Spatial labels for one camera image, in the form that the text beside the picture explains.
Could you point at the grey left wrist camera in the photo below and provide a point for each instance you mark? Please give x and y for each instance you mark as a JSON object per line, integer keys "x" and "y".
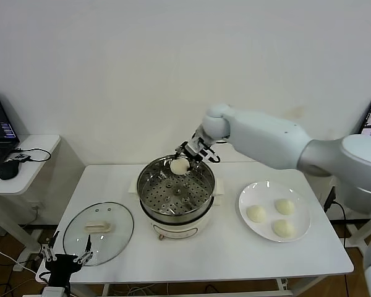
{"x": 54, "y": 291}

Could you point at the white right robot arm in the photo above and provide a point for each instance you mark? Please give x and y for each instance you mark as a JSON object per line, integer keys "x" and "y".
{"x": 266, "y": 136}

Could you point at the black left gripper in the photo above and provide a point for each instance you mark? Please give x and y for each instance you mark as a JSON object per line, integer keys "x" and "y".
{"x": 62, "y": 264}

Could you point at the white steamed baozi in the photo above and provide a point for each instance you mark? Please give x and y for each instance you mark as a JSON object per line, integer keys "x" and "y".
{"x": 284, "y": 206}
{"x": 284, "y": 229}
{"x": 179, "y": 167}
{"x": 256, "y": 213}

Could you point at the cream electric cooker base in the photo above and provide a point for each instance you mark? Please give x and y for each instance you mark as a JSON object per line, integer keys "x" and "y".
{"x": 176, "y": 230}

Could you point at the black computer mouse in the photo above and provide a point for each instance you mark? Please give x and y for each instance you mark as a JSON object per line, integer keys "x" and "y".
{"x": 8, "y": 170}

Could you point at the white side desk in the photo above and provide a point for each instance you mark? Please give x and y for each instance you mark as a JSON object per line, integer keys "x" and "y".
{"x": 355, "y": 242}
{"x": 34, "y": 148}

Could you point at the white round plate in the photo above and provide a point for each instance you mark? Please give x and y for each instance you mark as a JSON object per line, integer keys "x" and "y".
{"x": 250, "y": 195}

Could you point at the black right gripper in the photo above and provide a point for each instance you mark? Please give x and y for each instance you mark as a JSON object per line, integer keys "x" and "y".
{"x": 197, "y": 145}

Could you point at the round glass pot lid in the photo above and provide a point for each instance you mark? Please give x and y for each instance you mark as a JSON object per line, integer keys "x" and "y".
{"x": 117, "y": 222}

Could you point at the steel perforated steamer basket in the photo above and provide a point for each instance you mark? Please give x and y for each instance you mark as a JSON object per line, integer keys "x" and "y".
{"x": 173, "y": 198}

